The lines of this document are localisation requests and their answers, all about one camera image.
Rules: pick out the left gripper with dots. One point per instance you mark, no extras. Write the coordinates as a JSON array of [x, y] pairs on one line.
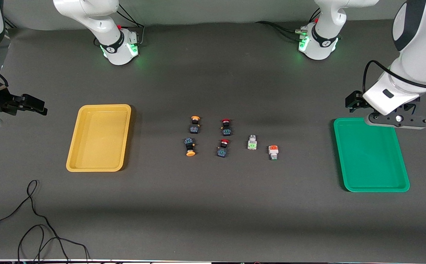
[[353, 100]]

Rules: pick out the green button orange block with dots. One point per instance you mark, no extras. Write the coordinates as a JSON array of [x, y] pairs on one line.
[[273, 151]]

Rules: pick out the green button white body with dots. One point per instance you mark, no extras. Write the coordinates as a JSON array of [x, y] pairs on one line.
[[252, 143]]

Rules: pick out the yellow push button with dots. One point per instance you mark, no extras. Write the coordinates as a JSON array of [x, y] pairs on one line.
[[195, 125], [189, 146]]

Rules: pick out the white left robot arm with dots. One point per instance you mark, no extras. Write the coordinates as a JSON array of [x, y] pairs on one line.
[[418, 36]]

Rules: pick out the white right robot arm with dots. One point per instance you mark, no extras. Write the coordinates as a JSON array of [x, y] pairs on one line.
[[102, 22]]

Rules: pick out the green plastic tray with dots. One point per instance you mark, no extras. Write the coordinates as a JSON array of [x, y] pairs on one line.
[[370, 156]]

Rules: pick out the yellow plastic tray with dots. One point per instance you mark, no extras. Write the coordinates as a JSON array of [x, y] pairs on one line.
[[99, 139]]

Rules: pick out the red push button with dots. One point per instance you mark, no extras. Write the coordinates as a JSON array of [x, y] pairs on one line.
[[223, 148], [226, 127]]

